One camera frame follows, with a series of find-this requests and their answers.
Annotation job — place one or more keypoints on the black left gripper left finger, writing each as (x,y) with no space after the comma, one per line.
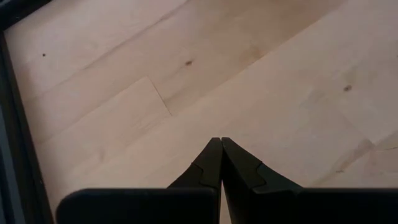
(205,171)

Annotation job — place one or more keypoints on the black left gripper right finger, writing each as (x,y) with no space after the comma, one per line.
(242,168)

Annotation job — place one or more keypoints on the black table frame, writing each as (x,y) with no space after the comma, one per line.
(20,146)

